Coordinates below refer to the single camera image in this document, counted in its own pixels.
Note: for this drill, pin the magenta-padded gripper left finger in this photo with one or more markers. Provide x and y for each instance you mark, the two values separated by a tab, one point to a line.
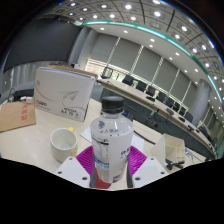
73	170

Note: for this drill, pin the white open organizer box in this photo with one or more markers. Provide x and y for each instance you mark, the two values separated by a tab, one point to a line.
163	148

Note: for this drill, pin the white paper carton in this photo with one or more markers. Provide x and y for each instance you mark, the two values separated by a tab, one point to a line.
61	95

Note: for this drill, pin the group of black office chairs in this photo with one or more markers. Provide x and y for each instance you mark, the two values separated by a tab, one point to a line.
150	90

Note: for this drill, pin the group of ceiling lights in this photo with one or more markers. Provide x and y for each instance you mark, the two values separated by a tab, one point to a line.
157	14

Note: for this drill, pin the white cup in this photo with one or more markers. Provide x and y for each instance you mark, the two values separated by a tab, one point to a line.
61	148

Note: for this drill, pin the yellow packet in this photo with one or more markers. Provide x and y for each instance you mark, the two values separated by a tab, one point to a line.
75	150

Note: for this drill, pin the brown paper envelope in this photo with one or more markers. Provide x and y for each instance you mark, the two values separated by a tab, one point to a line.
15	116

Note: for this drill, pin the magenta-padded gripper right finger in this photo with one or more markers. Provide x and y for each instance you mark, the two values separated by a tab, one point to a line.
148	170

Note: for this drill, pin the clear black-capped drink bottle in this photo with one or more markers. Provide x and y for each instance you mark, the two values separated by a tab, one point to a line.
111	143

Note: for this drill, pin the long curved conference desk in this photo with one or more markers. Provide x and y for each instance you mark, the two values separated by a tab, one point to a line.
133	93

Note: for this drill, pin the flat black device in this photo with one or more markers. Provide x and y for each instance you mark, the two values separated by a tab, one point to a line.
23	92

